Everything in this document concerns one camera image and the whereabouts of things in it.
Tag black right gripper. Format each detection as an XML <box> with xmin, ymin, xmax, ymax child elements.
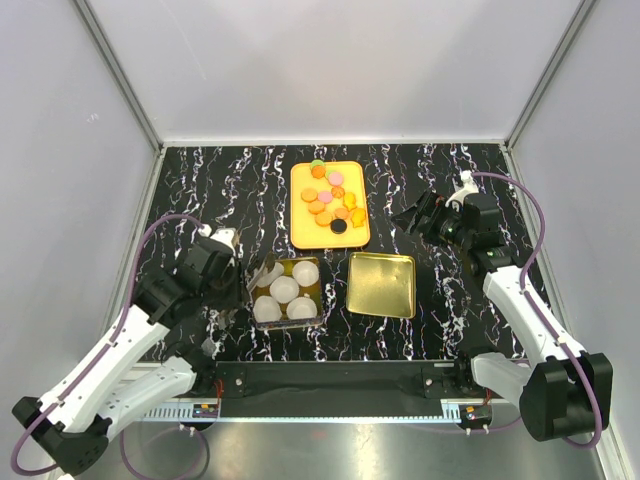
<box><xmin>390</xmin><ymin>190</ymin><xmax>472</xmax><ymax>251</ymax></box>

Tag metal tongs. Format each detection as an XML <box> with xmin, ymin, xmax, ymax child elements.
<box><xmin>246</xmin><ymin>252</ymin><xmax>276</xmax><ymax>302</ymax></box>

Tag orange flower sandwich cookie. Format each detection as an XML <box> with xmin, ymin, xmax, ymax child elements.
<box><xmin>334</xmin><ymin>208</ymin><xmax>349</xmax><ymax>220</ymax></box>

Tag tan round biscuit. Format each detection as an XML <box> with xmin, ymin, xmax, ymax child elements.
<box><xmin>308</xmin><ymin>200</ymin><xmax>325</xmax><ymax>215</ymax></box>
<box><xmin>301</xmin><ymin>188</ymin><xmax>318</xmax><ymax>203</ymax></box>
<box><xmin>315</xmin><ymin>211</ymin><xmax>334</xmax><ymax>227</ymax></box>

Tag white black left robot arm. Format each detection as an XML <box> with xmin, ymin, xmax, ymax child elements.
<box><xmin>12</xmin><ymin>225</ymin><xmax>246</xmax><ymax>476</ymax></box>

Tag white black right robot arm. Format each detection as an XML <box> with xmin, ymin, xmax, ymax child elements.
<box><xmin>392</xmin><ymin>192</ymin><xmax>613</xmax><ymax>447</ymax></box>

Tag yellow fish cookie lower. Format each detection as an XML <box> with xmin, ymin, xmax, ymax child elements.
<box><xmin>350</xmin><ymin>208</ymin><xmax>367</xmax><ymax>228</ymax></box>

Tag yellow fish cookie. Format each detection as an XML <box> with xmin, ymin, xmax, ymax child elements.
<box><xmin>343</xmin><ymin>192</ymin><xmax>357</xmax><ymax>211</ymax></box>
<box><xmin>350</xmin><ymin>208</ymin><xmax>367</xmax><ymax>228</ymax></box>

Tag white paper cup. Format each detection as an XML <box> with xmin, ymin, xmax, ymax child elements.
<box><xmin>286</xmin><ymin>297</ymin><xmax>318</xmax><ymax>320</ymax></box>
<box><xmin>255</xmin><ymin>262</ymin><xmax>280</xmax><ymax>288</ymax></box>
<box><xmin>253</xmin><ymin>296</ymin><xmax>282</xmax><ymax>323</ymax></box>
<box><xmin>292</xmin><ymin>260</ymin><xmax>319</xmax><ymax>288</ymax></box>
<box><xmin>269</xmin><ymin>276</ymin><xmax>300</xmax><ymax>304</ymax></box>

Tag yellow fish cookie upper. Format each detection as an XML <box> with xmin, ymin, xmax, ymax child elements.
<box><xmin>343</xmin><ymin>192</ymin><xmax>357</xmax><ymax>211</ymax></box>

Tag gold tin lid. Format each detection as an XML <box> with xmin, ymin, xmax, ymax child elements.
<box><xmin>346</xmin><ymin>252</ymin><xmax>416</xmax><ymax>319</ymax></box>

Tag orange star cookie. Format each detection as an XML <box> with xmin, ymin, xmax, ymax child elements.
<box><xmin>331</xmin><ymin>186</ymin><xmax>345</xmax><ymax>198</ymax></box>

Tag yellow plastic tray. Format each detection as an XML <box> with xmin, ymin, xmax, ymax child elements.
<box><xmin>290</xmin><ymin>161</ymin><xmax>371</xmax><ymax>250</ymax></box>

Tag pink sandwich cookie upper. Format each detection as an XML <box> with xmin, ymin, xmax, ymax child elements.
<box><xmin>328</xmin><ymin>172</ymin><xmax>344</xmax><ymax>186</ymax></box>

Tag pink sandwich cookie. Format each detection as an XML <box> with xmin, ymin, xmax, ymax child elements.
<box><xmin>328</xmin><ymin>172</ymin><xmax>344</xmax><ymax>186</ymax></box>
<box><xmin>318</xmin><ymin>191</ymin><xmax>334</xmax><ymax>204</ymax></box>

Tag decorated cookie tin box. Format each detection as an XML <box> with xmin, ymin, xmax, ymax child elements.
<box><xmin>248</xmin><ymin>253</ymin><xmax>324</xmax><ymax>331</ymax></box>

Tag pink sandwich cookie lower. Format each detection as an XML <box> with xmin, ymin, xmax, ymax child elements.
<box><xmin>318</xmin><ymin>191</ymin><xmax>334</xmax><ymax>204</ymax></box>

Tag orange swirl cookie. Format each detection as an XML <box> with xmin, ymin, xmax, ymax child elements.
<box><xmin>311</xmin><ymin>166</ymin><xmax>325</xmax><ymax>178</ymax></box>

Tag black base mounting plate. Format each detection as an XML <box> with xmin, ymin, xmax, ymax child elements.
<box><xmin>213</xmin><ymin>360</ymin><xmax>486</xmax><ymax>421</ymax></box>

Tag aluminium frame rail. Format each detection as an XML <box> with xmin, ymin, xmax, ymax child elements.
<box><xmin>104</xmin><ymin>362</ymin><xmax>222</xmax><ymax>424</ymax></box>

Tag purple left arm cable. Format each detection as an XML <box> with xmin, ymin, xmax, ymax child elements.
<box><xmin>9</xmin><ymin>214</ymin><xmax>211</xmax><ymax>479</ymax></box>

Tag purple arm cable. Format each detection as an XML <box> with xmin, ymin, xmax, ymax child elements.
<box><xmin>9</xmin><ymin>214</ymin><xmax>211</xmax><ymax>479</ymax></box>
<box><xmin>469</xmin><ymin>172</ymin><xmax>601</xmax><ymax>447</ymax></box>

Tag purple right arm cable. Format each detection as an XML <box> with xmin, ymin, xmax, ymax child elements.
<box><xmin>469</xmin><ymin>172</ymin><xmax>601</xmax><ymax>447</ymax></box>

